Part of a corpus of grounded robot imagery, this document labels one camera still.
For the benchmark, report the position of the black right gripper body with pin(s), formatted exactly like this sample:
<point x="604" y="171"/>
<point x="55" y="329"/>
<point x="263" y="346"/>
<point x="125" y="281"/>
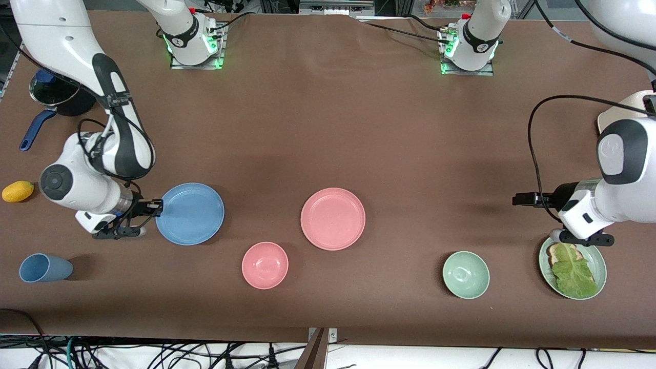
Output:
<point x="137" y="207"/>

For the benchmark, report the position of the metal table clamp bracket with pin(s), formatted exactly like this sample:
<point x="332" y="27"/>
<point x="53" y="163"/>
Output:
<point x="333" y="335"/>

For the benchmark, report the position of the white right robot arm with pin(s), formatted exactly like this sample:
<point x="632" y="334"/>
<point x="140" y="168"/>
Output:
<point x="56" y="36"/>

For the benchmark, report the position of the green bowl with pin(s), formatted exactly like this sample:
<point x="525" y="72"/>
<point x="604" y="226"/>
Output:
<point x="466" y="274"/>

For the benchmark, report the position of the green plate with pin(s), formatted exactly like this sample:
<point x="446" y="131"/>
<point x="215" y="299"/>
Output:
<point x="599" y="261"/>

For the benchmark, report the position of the cream toaster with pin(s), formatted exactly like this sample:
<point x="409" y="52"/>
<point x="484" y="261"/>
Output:
<point x="622" y="108"/>

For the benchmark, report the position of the toasted bread slice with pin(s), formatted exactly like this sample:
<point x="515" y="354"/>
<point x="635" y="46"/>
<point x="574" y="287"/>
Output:
<point x="552" y="253"/>

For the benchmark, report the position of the yellow lemon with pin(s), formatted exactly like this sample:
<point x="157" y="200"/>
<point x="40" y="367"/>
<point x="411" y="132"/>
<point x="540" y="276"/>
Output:
<point x="18" y="191"/>

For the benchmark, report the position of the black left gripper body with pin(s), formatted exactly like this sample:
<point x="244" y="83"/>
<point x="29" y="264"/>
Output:
<point x="562" y="193"/>

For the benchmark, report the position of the pink bowl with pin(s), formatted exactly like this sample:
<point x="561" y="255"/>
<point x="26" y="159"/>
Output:
<point x="265" y="265"/>

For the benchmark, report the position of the blue plate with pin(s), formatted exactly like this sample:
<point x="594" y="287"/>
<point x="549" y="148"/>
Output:
<point x="192" y="214"/>

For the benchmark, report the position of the blue cup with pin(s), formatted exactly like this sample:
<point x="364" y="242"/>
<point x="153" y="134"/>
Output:
<point x="43" y="268"/>

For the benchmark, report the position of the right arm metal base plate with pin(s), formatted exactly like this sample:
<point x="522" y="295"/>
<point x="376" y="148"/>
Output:
<point x="219" y="51"/>

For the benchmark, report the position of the green lettuce leaf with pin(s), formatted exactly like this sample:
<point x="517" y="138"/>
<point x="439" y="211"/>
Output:
<point x="574" y="274"/>

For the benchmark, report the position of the glass pot lid blue knob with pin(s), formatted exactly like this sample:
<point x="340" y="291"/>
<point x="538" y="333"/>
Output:
<point x="48" y="92"/>

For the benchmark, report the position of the pink plate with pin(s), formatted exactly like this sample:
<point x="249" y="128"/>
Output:
<point x="333" y="219"/>

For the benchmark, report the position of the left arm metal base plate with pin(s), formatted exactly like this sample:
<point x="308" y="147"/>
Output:
<point x="484" y="72"/>

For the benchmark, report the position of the grey metal frame rail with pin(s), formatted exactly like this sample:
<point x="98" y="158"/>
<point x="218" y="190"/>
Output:
<point x="333" y="6"/>

